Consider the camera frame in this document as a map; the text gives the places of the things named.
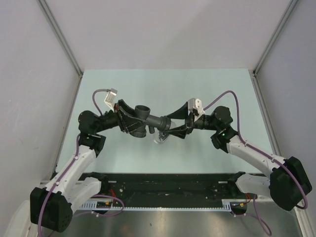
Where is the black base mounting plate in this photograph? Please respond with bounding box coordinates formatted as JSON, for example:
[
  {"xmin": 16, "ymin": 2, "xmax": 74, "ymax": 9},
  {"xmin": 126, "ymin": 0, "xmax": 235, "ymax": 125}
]
[{"xmin": 79, "ymin": 172, "xmax": 254, "ymax": 213}]

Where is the dark grey pipe fitting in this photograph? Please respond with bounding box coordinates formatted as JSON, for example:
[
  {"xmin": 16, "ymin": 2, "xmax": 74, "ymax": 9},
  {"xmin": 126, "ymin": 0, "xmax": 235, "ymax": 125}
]
[{"xmin": 131, "ymin": 105, "xmax": 171, "ymax": 138}]

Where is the clear plastic threaded connector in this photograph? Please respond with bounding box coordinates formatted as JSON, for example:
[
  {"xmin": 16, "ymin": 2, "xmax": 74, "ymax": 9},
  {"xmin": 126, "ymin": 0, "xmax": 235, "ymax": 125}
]
[{"xmin": 154, "ymin": 118, "xmax": 176, "ymax": 144}]

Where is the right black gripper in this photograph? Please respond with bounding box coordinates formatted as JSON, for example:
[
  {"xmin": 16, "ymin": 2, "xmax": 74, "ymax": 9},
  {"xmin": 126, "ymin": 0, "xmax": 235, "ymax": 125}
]
[{"xmin": 164, "ymin": 102, "xmax": 219, "ymax": 139}]

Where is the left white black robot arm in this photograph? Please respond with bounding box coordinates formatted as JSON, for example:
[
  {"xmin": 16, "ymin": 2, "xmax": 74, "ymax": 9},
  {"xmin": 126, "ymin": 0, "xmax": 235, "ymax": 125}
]
[{"xmin": 30, "ymin": 100, "xmax": 151, "ymax": 236}]

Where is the white slotted cable duct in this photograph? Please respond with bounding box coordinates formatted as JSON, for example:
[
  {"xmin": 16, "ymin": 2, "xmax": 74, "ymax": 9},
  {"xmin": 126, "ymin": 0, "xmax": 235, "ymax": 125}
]
[{"xmin": 78, "ymin": 200, "xmax": 232, "ymax": 212}]

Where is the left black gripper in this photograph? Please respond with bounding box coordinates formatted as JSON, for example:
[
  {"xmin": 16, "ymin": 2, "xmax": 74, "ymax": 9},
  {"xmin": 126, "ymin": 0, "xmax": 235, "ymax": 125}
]
[{"xmin": 95, "ymin": 100, "xmax": 149, "ymax": 134}]

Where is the left aluminium frame post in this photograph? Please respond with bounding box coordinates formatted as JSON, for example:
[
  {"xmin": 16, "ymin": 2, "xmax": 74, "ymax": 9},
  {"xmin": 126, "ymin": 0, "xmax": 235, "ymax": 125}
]
[{"xmin": 36, "ymin": 0, "xmax": 83, "ymax": 78}]

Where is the right aluminium frame post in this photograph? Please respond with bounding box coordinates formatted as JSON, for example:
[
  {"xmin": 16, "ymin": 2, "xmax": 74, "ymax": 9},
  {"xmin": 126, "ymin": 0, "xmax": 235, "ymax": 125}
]
[{"xmin": 252, "ymin": 0, "xmax": 301, "ymax": 75}]

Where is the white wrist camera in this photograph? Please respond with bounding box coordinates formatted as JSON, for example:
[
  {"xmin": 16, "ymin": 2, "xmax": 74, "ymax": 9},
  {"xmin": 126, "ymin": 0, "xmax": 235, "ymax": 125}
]
[
  {"xmin": 104, "ymin": 88, "xmax": 118, "ymax": 111},
  {"xmin": 187, "ymin": 98, "xmax": 205, "ymax": 122}
]

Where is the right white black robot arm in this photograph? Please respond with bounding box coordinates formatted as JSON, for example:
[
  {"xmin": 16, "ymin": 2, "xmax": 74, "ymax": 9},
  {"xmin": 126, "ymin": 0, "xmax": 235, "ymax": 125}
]
[{"xmin": 167, "ymin": 103, "xmax": 312, "ymax": 211}]

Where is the aluminium frame post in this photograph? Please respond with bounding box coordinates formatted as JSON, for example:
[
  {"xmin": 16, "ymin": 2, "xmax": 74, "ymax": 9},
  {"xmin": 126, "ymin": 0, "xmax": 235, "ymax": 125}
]
[
  {"xmin": 252, "ymin": 0, "xmax": 301, "ymax": 75},
  {"xmin": 36, "ymin": 0, "xmax": 83, "ymax": 78}
]

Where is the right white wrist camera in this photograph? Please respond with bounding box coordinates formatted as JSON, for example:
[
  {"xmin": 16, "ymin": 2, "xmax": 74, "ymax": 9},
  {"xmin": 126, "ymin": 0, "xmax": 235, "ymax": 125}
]
[{"xmin": 187, "ymin": 98, "xmax": 205, "ymax": 122}]

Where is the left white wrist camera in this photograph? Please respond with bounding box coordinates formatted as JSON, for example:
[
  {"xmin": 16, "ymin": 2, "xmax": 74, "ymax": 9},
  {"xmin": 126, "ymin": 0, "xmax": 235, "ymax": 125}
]
[{"xmin": 104, "ymin": 88, "xmax": 118, "ymax": 111}]

